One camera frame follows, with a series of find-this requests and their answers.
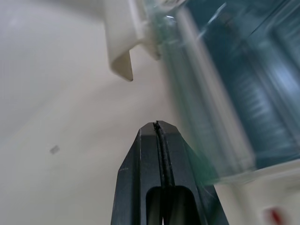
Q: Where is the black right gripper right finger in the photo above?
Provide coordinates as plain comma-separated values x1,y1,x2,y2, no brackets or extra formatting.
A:
154,120,230,225

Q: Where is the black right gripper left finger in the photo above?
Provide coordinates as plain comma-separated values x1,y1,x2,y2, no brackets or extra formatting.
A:
112,121,165,225

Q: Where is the clear teal plastic container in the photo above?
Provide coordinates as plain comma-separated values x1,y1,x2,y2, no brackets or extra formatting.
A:
144,0,300,186

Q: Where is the white oven door handle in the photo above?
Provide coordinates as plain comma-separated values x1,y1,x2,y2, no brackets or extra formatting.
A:
97,0,163,82

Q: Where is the white toaster oven body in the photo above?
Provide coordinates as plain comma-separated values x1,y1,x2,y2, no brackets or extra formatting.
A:
214,161,300,225

